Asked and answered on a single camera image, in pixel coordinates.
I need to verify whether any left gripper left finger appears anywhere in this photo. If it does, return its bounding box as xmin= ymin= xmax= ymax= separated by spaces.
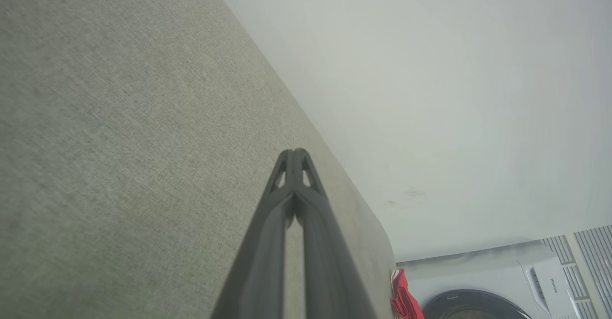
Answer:
xmin=210 ymin=149 xmax=295 ymax=319

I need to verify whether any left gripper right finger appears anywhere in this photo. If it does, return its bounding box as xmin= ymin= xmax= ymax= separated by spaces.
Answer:
xmin=293 ymin=147 xmax=379 ymax=319

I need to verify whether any red Bulls 23 jersey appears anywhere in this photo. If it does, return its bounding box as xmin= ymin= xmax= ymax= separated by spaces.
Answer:
xmin=390 ymin=268 xmax=425 ymax=319

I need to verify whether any dark round washing machine door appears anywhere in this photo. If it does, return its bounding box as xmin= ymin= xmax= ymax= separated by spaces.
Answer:
xmin=421 ymin=288 xmax=533 ymax=319

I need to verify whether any white washing machine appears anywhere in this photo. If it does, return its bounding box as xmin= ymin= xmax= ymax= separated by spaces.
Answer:
xmin=396 ymin=240 xmax=586 ymax=319

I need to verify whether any white slatted panel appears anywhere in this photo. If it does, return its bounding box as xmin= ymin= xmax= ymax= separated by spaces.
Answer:
xmin=540 ymin=224 xmax=612 ymax=319

